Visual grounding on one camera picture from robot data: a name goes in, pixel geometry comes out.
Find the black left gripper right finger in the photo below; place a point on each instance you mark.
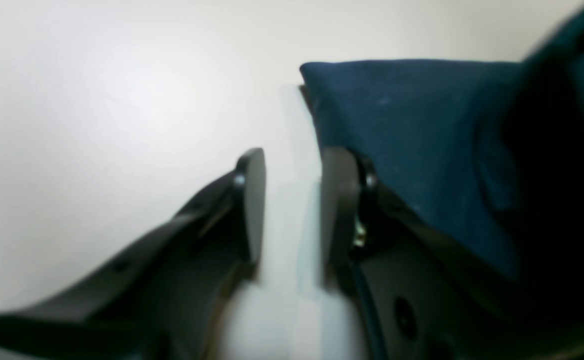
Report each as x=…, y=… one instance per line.
x=421, y=294

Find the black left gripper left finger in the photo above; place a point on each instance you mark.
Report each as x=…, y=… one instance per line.
x=157, y=298

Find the dark blue T-shirt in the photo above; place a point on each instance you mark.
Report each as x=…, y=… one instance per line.
x=489, y=153

